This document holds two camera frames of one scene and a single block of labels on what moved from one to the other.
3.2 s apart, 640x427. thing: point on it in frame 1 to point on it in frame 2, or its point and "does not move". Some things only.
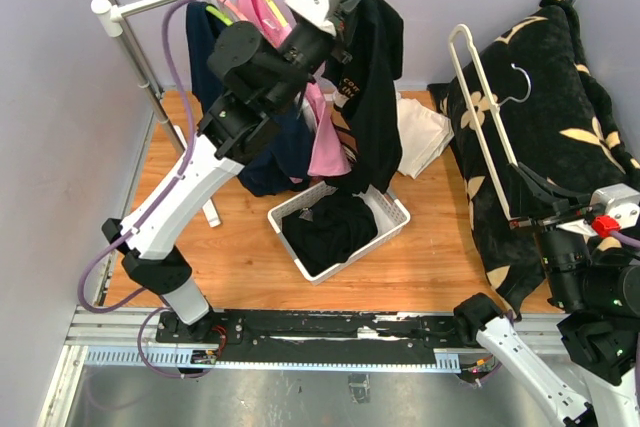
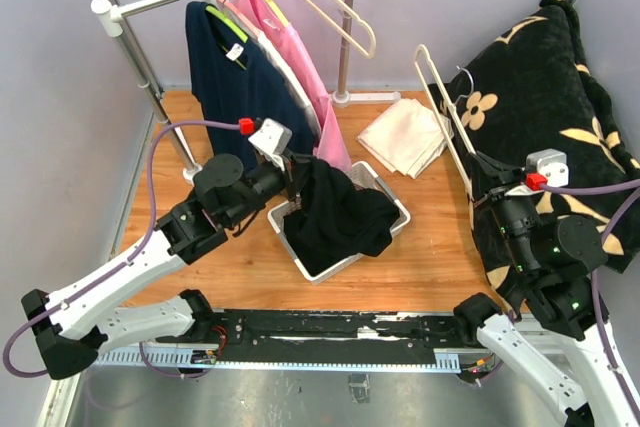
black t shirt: [367, 107] to [337, 211]
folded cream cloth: [423, 135] does not move
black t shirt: [329, 231] does not move
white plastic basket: [390, 215] does not move
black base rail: [320, 337] does not move
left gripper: [347, 6] to [295, 168]
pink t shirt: [327, 152] does not move
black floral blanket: [526, 91] does not move
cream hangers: [452, 38] to [441, 85]
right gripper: [558, 195] to [494, 178]
